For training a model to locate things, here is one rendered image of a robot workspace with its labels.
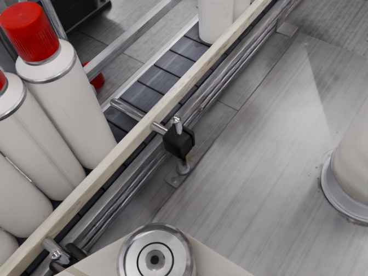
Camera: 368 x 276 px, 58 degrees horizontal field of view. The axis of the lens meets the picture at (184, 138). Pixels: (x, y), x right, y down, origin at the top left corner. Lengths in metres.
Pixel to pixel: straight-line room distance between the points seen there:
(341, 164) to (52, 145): 0.28
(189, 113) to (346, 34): 0.34
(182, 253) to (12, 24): 0.20
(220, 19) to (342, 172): 0.27
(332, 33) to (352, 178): 0.36
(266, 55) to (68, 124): 0.37
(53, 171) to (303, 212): 0.26
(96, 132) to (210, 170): 0.14
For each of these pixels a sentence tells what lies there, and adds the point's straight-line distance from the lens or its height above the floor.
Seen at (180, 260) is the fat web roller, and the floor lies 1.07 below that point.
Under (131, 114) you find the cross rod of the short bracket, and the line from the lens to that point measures 0.42.
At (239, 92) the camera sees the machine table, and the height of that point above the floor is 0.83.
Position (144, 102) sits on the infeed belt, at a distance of 0.46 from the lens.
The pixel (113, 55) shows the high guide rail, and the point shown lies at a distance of 0.42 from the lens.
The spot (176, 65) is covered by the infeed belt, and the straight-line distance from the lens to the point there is 0.50.
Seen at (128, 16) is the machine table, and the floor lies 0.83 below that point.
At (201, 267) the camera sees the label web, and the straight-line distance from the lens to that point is 0.23.
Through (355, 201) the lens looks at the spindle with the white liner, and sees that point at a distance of 0.37.
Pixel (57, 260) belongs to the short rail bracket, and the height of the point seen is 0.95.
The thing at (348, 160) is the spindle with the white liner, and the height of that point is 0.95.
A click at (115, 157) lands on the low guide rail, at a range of 0.38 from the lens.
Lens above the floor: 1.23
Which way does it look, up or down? 57 degrees down
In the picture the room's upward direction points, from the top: 7 degrees counter-clockwise
